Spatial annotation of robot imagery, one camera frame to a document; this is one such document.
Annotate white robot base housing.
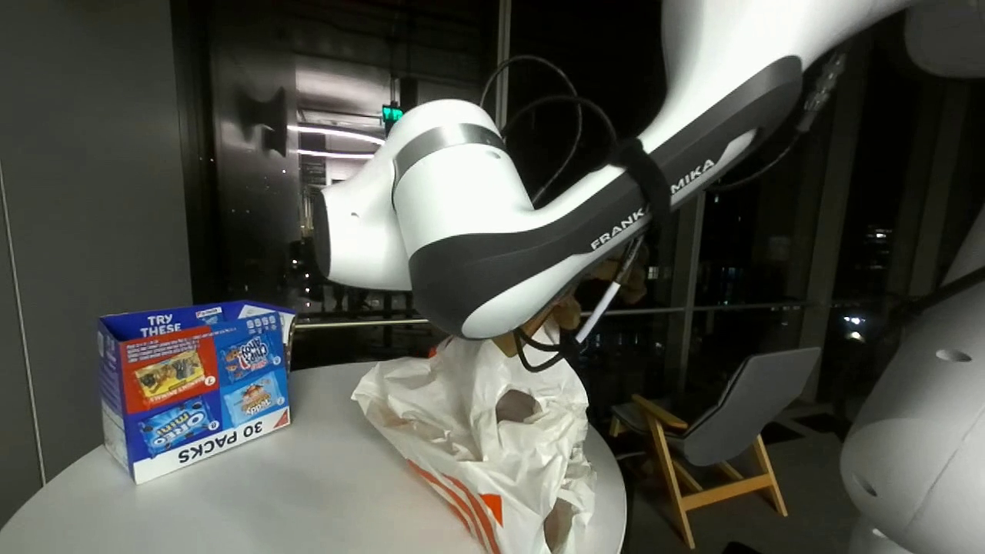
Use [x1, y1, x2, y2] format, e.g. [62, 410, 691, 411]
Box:
[837, 202, 985, 554]

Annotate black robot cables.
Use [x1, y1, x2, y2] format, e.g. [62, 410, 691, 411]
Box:
[478, 51, 672, 375]

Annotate round white pedestal table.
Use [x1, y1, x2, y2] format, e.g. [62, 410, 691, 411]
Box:
[0, 356, 631, 554]

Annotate wooden folding chair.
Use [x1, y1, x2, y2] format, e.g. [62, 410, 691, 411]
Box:
[611, 344, 823, 546]

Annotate blue snack pack box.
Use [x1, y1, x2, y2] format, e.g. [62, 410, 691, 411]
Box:
[99, 300, 294, 483]

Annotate white orange plastic bag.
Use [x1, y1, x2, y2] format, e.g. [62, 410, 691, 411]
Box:
[350, 337, 594, 554]

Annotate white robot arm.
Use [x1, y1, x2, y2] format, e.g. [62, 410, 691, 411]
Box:
[313, 0, 985, 337]

